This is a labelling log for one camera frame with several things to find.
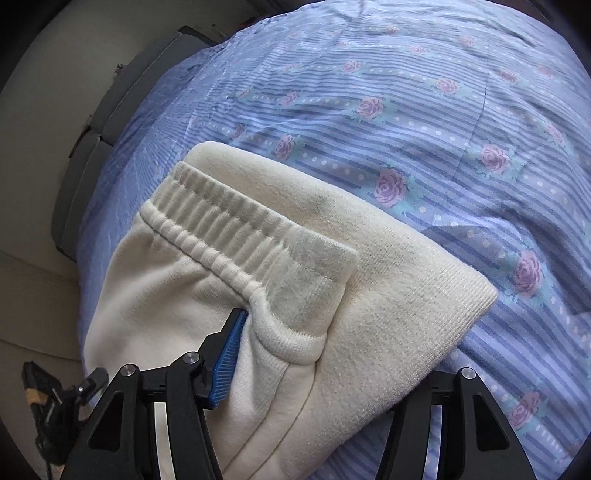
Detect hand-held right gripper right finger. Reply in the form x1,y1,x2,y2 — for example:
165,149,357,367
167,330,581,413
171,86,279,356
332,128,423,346
375,367,531,480

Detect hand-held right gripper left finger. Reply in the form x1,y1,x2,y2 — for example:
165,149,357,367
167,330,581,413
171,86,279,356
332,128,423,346
67,308,247,480

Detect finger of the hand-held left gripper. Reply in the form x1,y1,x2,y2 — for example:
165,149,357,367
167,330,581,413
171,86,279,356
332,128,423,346
78,367,110,397

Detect cream pants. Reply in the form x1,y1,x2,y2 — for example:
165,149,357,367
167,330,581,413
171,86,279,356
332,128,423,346
83,141,498,480

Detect grey padded headboard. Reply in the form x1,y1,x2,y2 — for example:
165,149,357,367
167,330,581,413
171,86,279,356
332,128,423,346
50,26,218,265

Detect blue striped floral blanket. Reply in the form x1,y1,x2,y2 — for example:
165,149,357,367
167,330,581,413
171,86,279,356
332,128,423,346
81,0,591,480

